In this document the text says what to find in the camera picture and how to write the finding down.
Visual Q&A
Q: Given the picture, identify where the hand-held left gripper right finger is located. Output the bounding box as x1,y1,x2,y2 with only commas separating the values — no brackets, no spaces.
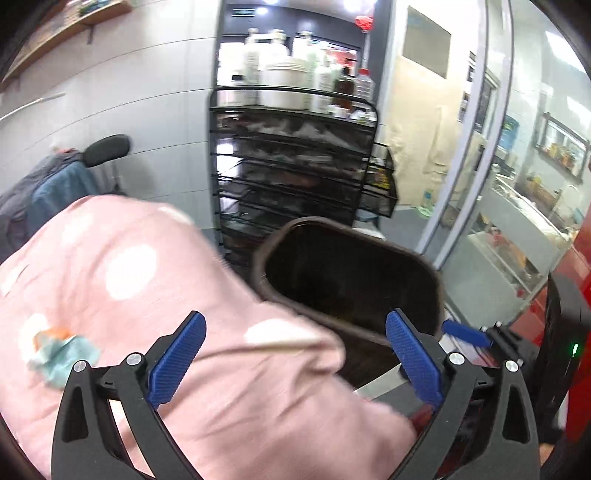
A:
385,309,541,480

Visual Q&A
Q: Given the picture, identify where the black chair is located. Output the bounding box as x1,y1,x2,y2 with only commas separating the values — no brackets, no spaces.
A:
83,134,133,193

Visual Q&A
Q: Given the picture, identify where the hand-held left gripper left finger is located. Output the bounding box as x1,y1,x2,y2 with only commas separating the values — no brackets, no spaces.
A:
52,311,207,480

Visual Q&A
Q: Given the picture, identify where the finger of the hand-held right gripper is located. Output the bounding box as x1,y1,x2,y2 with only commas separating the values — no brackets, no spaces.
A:
441,320,532,370

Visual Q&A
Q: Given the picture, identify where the beige door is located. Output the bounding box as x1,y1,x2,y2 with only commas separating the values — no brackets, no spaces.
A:
385,0,488,209

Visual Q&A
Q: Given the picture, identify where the red cabinet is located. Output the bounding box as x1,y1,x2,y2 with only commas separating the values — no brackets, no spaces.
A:
505,240,591,444

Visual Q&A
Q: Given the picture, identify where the metal framed glass door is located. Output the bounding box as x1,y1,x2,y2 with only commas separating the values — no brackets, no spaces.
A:
414,0,518,271

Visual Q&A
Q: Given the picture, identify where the brown glass bottle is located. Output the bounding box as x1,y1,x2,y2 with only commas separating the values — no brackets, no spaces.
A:
333,65,356,110

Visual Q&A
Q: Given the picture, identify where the clear bottle with red cap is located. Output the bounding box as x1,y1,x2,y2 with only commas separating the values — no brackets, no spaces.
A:
355,68,374,101

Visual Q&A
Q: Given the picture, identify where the wall shelf with jars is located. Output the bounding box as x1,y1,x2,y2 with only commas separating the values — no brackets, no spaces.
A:
536,112,591,179

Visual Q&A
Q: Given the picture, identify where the pink blanket with white clouds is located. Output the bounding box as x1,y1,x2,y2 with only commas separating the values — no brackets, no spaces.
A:
0,194,419,480

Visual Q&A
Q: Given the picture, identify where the dark grey garment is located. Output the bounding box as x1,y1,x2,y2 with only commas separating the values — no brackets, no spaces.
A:
0,152,86,253

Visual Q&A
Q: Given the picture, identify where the row of white bottles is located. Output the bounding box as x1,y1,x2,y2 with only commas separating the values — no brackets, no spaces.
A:
217,28,341,112

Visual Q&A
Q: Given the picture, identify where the long wooden wall shelf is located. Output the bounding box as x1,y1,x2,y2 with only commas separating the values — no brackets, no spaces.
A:
0,0,134,90

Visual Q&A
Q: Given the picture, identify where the steel counter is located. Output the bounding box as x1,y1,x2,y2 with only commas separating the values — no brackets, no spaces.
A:
466,175,575,301

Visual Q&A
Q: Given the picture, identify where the green bottle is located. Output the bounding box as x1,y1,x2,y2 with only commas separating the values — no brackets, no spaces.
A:
418,185,438,219

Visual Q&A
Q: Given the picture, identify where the row of books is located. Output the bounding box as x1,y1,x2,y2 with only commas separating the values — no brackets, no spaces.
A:
60,0,123,16

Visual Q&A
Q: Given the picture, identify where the brown trash bin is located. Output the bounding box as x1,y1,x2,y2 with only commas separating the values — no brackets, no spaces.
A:
252,217,446,404

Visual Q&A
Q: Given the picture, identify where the black wire rack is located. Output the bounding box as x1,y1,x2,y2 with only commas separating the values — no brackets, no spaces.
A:
208,85,400,269

